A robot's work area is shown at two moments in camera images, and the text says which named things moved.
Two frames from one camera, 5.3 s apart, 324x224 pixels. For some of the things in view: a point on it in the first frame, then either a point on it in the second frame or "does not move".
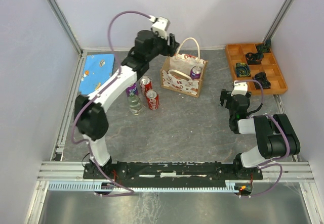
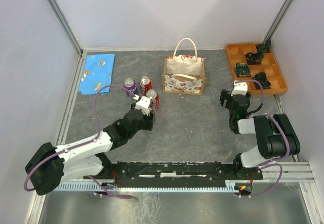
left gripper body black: [161, 46] -> [145, 124]
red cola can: [146, 84] does not move
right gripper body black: [226, 95] does not move
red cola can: [153, 98] does not move
